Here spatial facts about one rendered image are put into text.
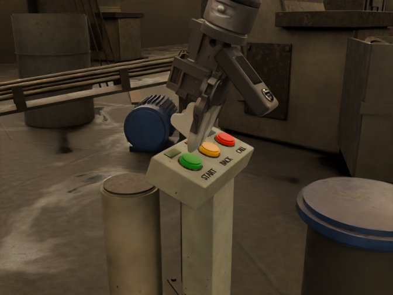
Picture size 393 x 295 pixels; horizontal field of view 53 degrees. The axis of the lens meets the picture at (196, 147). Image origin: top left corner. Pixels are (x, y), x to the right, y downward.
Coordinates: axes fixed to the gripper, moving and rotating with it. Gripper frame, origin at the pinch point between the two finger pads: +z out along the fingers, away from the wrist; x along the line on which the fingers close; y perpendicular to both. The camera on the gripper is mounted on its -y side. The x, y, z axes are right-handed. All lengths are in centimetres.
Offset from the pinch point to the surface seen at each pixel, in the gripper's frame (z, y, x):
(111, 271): 34.1, 7.5, 2.2
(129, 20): 146, 456, -633
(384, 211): 8.5, -35.3, -33.2
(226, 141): 2.5, -0.8, -13.5
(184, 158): 2.2, 0.8, 1.5
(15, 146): 128, 168, -119
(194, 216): 14.5, -3.4, -2.5
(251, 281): 61, -16, -52
